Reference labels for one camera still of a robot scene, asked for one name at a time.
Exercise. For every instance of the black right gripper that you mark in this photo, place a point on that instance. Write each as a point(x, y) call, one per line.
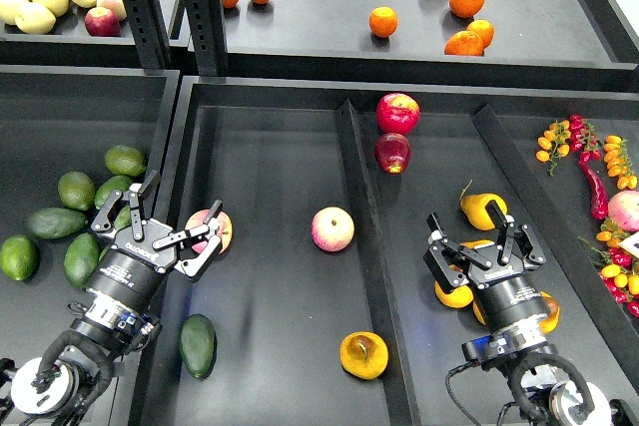
point(503, 291)

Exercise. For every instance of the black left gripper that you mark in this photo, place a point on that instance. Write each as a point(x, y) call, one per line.
point(131, 272)

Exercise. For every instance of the dark green avocado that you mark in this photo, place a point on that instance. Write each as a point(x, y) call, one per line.
point(197, 344)

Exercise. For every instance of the yellow pear with brown spot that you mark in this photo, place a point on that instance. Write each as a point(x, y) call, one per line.
point(363, 354)

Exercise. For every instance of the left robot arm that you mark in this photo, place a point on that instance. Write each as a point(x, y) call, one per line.
point(78, 367)

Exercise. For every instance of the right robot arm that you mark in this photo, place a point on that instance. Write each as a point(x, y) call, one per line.
point(547, 388)

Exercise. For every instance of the yellow pear upper pile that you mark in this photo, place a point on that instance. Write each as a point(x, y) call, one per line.
point(474, 244)

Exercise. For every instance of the yellow pear pile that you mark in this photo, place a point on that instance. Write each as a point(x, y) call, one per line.
point(474, 244)
point(478, 313)
point(550, 322)
point(462, 296)

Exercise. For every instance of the green avocado by tray edge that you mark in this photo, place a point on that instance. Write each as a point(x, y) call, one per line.
point(123, 218)

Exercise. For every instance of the yellow pear with stem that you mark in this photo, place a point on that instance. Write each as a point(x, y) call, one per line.
point(474, 207)

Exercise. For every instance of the yellow pear left pile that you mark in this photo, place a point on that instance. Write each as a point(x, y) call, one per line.
point(462, 296)

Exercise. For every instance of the green avocado upper middle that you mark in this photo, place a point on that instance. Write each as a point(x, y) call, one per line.
point(118, 182)

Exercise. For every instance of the yellow pear middle pile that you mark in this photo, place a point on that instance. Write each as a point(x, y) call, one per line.
point(478, 313)

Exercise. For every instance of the green avocado lower right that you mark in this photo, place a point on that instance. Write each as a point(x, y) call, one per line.
point(103, 252)

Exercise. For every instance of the green avocado top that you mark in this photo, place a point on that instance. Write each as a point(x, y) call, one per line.
point(125, 160)

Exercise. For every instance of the green avocado lower middle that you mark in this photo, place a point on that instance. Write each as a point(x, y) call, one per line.
point(81, 259)

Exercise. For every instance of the green avocado upper left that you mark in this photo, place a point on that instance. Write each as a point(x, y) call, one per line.
point(76, 191)

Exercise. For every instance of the yellow pear right pile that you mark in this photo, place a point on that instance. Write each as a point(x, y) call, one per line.
point(550, 322)

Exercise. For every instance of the dark avocado lying sideways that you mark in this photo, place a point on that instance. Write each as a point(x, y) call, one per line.
point(54, 223)

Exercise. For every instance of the light green avocado far left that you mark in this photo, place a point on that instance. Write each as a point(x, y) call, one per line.
point(19, 257)

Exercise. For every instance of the pink apple left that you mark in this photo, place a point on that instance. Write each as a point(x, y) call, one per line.
point(225, 233)

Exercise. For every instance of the pink apple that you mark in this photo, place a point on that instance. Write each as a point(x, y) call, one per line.
point(332, 229)
point(225, 233)

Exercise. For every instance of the red chili pepper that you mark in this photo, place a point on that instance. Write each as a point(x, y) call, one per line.
point(598, 195)

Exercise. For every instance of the orange cherry tomato vine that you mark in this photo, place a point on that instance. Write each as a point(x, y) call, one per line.
point(553, 145)

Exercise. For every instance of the dark red apple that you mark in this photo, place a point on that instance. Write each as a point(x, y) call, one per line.
point(392, 152)

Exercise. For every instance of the mixed cherry tomatoes bottom right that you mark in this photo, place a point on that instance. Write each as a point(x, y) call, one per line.
point(617, 267)

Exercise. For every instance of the pink apple right edge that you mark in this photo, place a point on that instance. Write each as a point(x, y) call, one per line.
point(623, 210)

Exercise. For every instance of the white label card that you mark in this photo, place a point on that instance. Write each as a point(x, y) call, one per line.
point(631, 244)

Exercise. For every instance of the pink apple centre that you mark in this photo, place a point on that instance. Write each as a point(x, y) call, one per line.
point(332, 229)

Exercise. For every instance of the red cherry tomato vine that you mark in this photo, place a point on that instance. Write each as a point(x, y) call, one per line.
point(583, 139)

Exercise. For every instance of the bright red apple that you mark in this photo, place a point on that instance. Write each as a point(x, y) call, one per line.
point(397, 113)

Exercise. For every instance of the yellow cherry tomato vine right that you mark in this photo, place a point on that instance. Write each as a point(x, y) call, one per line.
point(618, 163)

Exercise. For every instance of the black centre tray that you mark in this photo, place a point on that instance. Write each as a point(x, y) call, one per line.
point(277, 152)

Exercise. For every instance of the black upper left shelf tray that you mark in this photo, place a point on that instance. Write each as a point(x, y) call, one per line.
point(69, 43)

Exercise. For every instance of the red apple on shelf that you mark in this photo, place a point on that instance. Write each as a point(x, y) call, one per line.
point(102, 22)

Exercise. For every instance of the orange front right shelf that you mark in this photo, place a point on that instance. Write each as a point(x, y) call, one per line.
point(464, 43)

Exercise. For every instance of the pale peach on shelf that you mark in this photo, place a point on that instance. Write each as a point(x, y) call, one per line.
point(116, 6)

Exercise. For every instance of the black perforated post left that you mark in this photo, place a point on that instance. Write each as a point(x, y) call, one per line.
point(149, 33)

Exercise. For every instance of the black perforated post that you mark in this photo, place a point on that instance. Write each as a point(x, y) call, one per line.
point(149, 33)
point(206, 21)

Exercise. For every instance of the black perforated post right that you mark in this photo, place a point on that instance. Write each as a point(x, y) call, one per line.
point(206, 21)

